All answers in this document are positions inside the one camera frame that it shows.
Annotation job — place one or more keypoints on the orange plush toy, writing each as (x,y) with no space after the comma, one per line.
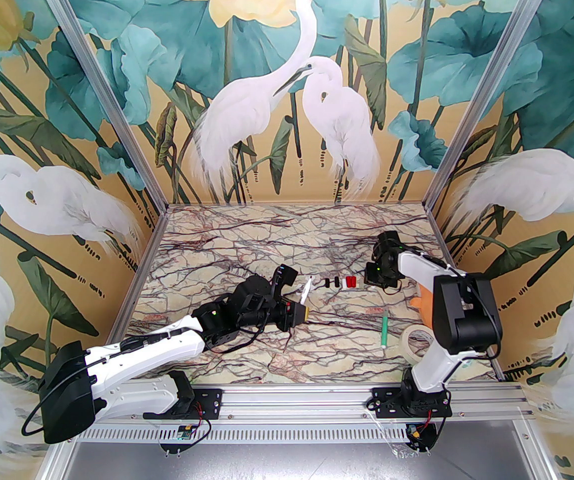
(424,300)

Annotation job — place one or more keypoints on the perforated metal strip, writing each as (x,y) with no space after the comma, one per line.
(292,433)

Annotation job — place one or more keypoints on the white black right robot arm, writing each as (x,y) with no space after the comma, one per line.
(467,313)

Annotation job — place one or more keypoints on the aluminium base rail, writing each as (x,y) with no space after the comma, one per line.
(292,403)

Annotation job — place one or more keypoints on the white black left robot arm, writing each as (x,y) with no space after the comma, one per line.
(131,353)

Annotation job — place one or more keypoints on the green pen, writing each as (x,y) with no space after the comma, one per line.
(385,330)

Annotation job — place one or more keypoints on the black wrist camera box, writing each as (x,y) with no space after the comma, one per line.
(389,239)
(285,275)

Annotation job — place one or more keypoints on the small circuit board bracket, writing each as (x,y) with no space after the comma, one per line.
(417,438)

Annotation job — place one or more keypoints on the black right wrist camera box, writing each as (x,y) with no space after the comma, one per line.
(389,239)

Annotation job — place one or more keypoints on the small green circuit board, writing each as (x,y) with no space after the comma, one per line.
(184,433)

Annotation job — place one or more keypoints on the aluminium frame post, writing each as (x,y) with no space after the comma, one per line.
(471,118)
(120,118)

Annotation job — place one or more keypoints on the yellow highlighter pen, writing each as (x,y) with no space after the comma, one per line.
(307,290)

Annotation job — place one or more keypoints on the grey metal panel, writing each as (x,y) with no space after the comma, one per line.
(292,463)

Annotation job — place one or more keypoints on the large masking tape roll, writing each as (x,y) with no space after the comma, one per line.
(409,350)

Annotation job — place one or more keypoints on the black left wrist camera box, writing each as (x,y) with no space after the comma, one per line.
(285,275)

